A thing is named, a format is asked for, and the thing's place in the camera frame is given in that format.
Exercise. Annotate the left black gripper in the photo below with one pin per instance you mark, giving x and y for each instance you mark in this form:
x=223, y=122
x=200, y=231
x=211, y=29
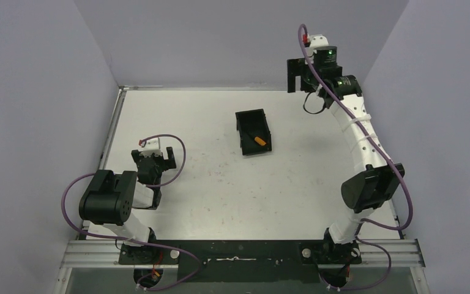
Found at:
x=153, y=163

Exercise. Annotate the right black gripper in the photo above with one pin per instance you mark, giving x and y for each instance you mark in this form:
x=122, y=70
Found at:
x=297, y=67

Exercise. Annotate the orange handled screwdriver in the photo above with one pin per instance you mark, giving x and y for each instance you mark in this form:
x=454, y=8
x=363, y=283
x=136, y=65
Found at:
x=257, y=139

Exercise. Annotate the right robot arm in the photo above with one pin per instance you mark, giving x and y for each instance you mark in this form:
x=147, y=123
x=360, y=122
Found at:
x=376, y=177

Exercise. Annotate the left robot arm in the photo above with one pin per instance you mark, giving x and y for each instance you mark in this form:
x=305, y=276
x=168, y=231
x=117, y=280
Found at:
x=110, y=198

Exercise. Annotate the black plastic bin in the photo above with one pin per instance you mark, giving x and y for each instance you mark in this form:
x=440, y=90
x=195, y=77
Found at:
x=254, y=133

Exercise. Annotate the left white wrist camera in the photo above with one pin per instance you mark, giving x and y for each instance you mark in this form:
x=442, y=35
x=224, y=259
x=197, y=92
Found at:
x=150, y=147

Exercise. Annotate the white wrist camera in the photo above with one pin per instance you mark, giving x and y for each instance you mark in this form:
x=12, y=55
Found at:
x=312, y=43
x=150, y=147

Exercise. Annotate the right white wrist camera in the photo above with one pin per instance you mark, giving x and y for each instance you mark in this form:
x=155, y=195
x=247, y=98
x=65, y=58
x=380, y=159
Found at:
x=312, y=43

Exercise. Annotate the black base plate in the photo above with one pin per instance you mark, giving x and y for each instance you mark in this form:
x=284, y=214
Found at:
x=246, y=260

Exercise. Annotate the aluminium frame rail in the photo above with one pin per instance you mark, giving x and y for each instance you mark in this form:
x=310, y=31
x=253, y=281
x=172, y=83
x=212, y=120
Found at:
x=404, y=253

